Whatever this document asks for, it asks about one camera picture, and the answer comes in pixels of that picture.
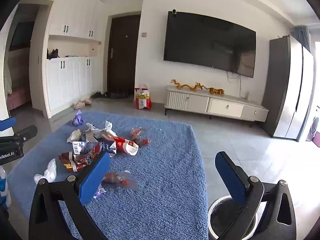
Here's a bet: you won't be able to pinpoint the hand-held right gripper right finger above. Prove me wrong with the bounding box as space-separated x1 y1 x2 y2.
215 151 297 240

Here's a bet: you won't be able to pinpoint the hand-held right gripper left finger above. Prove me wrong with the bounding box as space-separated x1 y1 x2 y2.
29 151 111 240

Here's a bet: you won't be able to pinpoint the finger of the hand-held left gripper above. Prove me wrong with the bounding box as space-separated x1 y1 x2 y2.
0 117 17 132
11 125 38 142

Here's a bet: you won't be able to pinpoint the blue milk carton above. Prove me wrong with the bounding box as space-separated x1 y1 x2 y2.
72 140 118 158

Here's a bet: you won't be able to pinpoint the white trash can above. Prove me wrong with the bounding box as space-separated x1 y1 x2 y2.
207 196 263 240

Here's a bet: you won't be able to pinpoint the red and white paper bag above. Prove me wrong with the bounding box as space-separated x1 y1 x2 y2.
101 134 139 157

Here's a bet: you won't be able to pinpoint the small purple wrapper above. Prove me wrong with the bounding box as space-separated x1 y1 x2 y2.
93 184 107 199

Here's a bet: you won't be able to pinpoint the red-brown snack packet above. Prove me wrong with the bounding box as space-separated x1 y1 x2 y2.
58 146 106 173

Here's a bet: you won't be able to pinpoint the clear wrapper with orange print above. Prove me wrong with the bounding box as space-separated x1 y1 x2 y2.
103 170 141 192

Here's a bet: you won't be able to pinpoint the pink bed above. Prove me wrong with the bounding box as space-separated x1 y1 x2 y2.
6 89 32 111

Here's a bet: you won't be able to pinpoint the blue white striped cloth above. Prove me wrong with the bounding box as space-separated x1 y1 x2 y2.
0 166 12 209

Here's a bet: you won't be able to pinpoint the clear plastic bag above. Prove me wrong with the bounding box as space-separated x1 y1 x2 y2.
33 158 58 184

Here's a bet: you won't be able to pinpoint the white crumpled paper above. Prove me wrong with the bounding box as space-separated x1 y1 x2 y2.
66 129 82 143

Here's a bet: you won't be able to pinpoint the red clear wrapper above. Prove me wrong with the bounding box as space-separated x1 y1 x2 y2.
130 127 152 147

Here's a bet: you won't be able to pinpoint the white base cabinet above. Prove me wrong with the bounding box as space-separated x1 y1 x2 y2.
45 56 98 118

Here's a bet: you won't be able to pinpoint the white television cabinet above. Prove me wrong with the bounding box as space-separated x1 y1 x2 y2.
164 85 269 128

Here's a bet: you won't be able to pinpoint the blue blanket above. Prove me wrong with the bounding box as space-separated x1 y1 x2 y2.
7 110 209 240

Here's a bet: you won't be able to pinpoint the black bag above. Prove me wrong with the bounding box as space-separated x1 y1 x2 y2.
47 48 60 60

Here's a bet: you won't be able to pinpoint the golden tiger ornament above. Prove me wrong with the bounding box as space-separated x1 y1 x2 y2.
208 87 226 97

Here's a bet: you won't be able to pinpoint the red and white shopping bag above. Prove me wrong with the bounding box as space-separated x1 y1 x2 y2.
134 83 152 111

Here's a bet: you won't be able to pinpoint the washing machine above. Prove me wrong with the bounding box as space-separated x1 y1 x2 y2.
306 116 320 147

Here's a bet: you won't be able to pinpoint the golden dragon ornament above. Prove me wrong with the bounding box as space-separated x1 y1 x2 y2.
170 79 209 92

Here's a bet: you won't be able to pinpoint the grey refrigerator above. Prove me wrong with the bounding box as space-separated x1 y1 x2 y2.
261 35 315 141

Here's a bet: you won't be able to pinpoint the dark brown door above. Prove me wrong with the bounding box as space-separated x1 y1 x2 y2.
107 14 142 96

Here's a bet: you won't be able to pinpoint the grey curtain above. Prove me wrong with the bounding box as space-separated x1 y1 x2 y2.
291 25 312 53

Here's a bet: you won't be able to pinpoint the television cables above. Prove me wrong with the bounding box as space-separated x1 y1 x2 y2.
226 71 251 99

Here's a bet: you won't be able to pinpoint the white wall cabinet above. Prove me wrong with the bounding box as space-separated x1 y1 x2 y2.
48 0 104 42

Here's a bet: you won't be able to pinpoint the black wall television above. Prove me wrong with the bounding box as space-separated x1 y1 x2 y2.
163 11 257 79

